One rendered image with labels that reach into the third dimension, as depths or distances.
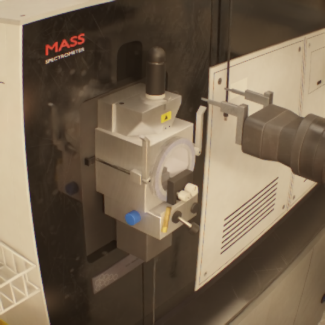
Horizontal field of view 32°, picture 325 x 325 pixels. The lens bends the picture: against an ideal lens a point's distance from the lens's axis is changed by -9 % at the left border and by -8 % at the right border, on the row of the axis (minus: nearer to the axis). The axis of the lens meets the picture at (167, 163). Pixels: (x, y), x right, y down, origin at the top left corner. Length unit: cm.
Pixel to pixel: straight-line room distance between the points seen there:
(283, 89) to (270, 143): 60
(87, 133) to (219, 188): 39
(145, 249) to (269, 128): 30
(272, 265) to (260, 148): 77
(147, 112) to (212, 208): 41
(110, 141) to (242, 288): 65
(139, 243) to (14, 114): 29
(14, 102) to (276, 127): 31
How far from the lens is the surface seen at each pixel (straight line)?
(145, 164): 75
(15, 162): 74
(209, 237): 117
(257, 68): 113
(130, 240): 88
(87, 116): 79
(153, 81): 78
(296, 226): 159
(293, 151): 66
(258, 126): 67
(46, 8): 71
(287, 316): 169
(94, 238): 89
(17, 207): 78
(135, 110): 76
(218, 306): 129
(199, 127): 83
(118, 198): 83
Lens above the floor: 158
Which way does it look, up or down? 27 degrees down
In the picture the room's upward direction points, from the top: 2 degrees clockwise
